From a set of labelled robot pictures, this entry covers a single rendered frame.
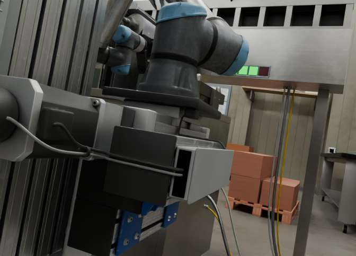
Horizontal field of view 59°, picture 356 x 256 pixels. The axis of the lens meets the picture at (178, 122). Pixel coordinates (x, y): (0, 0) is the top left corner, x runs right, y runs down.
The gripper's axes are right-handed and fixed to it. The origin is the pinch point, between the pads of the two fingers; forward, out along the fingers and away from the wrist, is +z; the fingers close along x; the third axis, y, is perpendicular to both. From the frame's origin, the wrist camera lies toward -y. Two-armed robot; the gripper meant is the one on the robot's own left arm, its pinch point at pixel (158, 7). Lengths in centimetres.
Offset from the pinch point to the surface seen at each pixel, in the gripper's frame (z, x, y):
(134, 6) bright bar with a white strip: 5.6, 26.2, 14.8
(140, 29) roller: 16.3, 21.8, 7.6
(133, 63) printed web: 39, 34, 5
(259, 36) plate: 36, -40, 34
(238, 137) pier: 470, 110, 338
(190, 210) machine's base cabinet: 72, -30, -66
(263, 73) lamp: 49, -46, 17
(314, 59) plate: 43, -72, 25
